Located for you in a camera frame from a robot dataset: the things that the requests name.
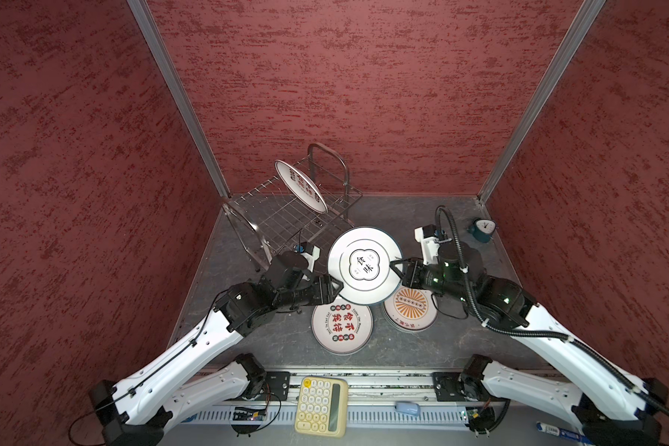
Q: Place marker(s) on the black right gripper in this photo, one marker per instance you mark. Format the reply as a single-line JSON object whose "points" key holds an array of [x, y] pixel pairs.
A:
{"points": [[411, 277]]}

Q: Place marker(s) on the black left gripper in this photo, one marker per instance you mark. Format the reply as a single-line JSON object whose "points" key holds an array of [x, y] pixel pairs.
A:
{"points": [[321, 286]]}

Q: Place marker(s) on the orange patterned plate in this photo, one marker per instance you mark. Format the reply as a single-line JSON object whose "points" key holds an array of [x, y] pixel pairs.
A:
{"points": [[411, 310]]}

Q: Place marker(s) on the white plate flower emblem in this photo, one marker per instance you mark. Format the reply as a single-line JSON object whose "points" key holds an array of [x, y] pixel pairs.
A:
{"points": [[360, 259]]}

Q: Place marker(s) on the stainless steel dish rack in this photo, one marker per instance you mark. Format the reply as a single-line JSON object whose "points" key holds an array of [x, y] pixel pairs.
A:
{"points": [[270, 220]]}

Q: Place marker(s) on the red character text plate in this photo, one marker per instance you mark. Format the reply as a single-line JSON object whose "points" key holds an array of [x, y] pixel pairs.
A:
{"points": [[301, 186]]}

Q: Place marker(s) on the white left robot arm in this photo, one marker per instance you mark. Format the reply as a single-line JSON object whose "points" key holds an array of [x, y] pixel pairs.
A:
{"points": [[141, 408]]}

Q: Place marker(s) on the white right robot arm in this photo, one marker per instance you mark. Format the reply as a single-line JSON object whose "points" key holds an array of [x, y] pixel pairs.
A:
{"points": [[609, 405]]}

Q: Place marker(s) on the green white alarm clock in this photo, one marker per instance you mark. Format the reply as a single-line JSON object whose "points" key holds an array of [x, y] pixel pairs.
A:
{"points": [[482, 229]]}

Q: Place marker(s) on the yellow calculator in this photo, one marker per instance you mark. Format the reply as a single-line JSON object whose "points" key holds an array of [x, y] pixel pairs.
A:
{"points": [[322, 407]]}

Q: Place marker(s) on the left circuit board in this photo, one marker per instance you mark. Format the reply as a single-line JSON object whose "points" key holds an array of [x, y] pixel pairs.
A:
{"points": [[249, 414]]}

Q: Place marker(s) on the circuit board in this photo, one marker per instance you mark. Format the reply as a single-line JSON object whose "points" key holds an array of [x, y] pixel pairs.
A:
{"points": [[472, 414], [249, 414]]}

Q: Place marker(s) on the right circuit board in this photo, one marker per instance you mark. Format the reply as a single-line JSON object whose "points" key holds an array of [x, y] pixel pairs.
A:
{"points": [[472, 414]]}

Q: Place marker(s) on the blue white marker pen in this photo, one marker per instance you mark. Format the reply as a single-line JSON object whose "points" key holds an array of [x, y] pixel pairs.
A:
{"points": [[558, 432]]}

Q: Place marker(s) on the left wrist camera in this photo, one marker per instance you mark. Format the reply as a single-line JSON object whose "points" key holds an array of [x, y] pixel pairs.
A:
{"points": [[310, 252]]}

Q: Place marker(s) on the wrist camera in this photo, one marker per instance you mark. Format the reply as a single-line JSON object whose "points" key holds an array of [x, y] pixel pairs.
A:
{"points": [[429, 241], [310, 252]]}

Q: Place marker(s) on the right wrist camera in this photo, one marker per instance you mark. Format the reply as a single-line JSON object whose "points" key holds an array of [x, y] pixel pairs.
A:
{"points": [[429, 241]]}

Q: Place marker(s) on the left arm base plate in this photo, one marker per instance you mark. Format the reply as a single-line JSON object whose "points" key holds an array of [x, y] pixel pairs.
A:
{"points": [[275, 385]]}

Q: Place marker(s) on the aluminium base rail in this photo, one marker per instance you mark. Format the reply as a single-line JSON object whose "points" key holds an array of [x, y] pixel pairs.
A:
{"points": [[401, 399]]}

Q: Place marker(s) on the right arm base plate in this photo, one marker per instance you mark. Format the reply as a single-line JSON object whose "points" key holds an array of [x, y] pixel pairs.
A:
{"points": [[447, 387]]}

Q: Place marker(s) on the aluminium corner post left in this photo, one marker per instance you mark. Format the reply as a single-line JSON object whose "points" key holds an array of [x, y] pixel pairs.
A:
{"points": [[156, 45]]}

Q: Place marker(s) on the aluminium corner post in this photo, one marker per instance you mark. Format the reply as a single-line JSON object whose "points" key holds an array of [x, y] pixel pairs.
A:
{"points": [[581, 24], [156, 45]]}

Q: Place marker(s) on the aluminium corner post right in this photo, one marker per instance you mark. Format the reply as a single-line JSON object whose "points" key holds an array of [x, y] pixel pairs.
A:
{"points": [[581, 24]]}

